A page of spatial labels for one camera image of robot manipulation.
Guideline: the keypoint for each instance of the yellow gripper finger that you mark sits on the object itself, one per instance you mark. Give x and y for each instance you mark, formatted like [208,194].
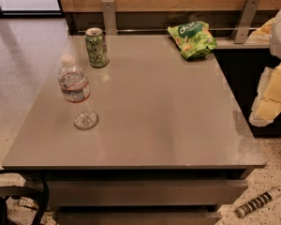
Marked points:
[267,104]
[262,34]

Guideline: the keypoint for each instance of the green rice chip bag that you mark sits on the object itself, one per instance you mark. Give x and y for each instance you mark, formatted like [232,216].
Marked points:
[193,39]

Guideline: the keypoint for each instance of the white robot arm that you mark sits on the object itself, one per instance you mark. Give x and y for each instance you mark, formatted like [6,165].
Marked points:
[275,37]

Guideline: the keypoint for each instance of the clear plastic water bottle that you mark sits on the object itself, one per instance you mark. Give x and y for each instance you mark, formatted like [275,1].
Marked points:
[75,88]

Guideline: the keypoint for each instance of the white power strip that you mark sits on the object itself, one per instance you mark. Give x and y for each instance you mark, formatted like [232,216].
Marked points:
[258,202]

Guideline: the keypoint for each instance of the upper grey table drawer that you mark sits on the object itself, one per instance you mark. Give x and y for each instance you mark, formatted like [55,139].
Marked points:
[142,193]

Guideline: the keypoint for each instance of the grey table drawer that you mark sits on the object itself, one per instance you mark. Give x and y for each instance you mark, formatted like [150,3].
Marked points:
[137,218]
[142,193]

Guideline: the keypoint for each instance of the green soda can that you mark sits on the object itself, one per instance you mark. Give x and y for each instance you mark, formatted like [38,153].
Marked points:
[96,47]

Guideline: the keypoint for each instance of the lower grey table drawer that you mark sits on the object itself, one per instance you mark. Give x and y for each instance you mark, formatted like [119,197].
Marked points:
[137,218]

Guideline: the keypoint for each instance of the black chair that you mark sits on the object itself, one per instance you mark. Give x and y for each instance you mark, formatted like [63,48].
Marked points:
[40,196]

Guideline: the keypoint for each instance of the right metal wall bracket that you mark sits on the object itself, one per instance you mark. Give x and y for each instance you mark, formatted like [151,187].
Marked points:
[240,32]

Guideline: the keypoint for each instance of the metal wall bracket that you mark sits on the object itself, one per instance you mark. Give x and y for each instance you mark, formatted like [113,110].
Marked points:
[109,16]
[240,32]

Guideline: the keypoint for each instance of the horizontal metal rail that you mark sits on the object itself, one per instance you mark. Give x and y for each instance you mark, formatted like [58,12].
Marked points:
[160,31]

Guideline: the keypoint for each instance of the left metal wall bracket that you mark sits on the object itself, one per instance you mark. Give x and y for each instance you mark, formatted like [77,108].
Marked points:
[109,16]

